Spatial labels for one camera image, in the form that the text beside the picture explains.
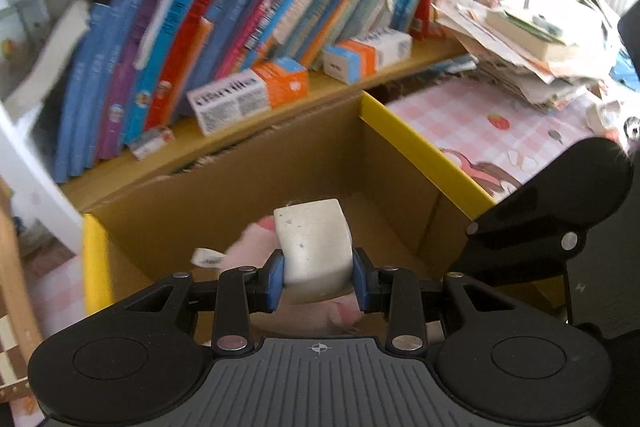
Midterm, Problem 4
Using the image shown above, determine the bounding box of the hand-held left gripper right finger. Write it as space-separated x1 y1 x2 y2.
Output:
352 248 506 353

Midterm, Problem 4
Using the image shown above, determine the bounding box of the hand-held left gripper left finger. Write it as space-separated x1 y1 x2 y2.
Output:
122 252 286 354

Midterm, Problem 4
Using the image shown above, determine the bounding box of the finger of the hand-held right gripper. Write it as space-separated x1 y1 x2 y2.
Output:
612 2 640 92
452 142 583 280

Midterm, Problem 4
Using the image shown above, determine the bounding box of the cream foam block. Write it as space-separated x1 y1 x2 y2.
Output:
274 198 353 303

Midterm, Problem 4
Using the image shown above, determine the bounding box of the pink plush pig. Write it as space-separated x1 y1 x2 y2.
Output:
192 214 362 338

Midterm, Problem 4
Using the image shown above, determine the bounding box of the yellow cardboard box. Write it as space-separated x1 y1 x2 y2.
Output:
82 92 568 343

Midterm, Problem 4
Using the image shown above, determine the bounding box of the pink checked desktop mat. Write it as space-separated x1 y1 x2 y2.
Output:
10 77 626 427

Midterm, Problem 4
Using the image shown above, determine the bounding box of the pile of papers and books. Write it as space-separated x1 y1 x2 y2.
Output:
434 0 621 112

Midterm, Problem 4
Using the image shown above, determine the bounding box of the small red white carton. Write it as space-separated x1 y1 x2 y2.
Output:
129 125 176 160

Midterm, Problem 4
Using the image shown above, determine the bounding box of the orange white carton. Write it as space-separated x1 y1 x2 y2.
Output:
322 31 413 84
187 57 309 136

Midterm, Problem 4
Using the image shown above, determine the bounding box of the white wooden bookshelf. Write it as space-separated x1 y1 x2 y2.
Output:
0 0 541 253

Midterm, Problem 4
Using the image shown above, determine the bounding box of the row of leaning books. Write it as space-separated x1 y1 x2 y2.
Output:
52 0 436 185

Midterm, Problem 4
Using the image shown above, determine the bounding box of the thick white-paged book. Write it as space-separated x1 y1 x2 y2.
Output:
5 0 93 118

